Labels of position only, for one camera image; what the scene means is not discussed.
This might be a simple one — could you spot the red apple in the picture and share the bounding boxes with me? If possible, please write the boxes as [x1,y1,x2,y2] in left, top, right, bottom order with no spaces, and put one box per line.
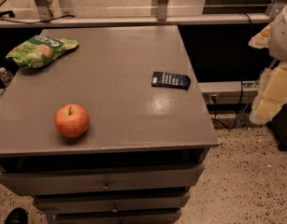
[54,104,90,138]

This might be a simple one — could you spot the clear plastic water bottle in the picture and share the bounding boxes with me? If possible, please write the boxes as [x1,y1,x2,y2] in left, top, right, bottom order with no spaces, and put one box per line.
[0,67,14,88]

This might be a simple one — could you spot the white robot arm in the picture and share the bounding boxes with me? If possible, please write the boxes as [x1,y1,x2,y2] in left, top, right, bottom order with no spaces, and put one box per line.
[249,5,287,125]

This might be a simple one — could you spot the bottom grey drawer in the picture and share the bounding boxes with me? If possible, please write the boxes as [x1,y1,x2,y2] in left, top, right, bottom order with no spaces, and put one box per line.
[56,209,181,224]

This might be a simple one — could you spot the aluminium frame rail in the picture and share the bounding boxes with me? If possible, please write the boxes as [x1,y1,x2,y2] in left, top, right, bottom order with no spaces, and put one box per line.
[0,13,273,28]

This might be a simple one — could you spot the dark blue rxbar wrapper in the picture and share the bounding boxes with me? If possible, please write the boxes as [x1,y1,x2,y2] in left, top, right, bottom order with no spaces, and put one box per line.
[151,72,191,91]

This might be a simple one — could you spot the grey drawer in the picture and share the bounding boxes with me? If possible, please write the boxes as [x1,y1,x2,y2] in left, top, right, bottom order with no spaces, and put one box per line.
[56,209,181,224]
[35,191,190,214]
[0,164,204,196]

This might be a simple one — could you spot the grey drawer cabinet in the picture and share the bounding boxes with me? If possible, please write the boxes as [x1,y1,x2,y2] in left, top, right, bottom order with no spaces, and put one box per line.
[0,25,220,224]

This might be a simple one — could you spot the black cable on rail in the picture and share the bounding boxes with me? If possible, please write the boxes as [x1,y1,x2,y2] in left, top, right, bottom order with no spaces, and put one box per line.
[0,10,76,24]

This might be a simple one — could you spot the top grey drawer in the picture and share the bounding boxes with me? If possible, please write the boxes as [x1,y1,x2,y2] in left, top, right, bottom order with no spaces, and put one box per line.
[0,164,204,196]

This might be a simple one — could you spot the grey low beam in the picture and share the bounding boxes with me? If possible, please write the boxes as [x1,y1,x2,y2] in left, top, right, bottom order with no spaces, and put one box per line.
[199,81,258,105]

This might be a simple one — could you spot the green rice chip bag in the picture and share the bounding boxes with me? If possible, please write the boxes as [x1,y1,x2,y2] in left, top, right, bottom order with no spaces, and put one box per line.
[6,35,79,68]

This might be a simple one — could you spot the black shoe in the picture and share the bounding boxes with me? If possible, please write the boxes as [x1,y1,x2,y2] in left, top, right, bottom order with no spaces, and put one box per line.
[4,207,28,224]

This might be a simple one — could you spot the middle grey drawer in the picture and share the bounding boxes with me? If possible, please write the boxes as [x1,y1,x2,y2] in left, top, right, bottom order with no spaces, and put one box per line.
[35,191,190,214]

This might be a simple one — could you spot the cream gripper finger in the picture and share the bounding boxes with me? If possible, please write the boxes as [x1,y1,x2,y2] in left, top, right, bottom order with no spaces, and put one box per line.
[249,62,287,125]
[248,23,272,49]

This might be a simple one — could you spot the black hanging cable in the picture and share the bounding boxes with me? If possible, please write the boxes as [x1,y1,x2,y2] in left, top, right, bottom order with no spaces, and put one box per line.
[211,12,253,131]

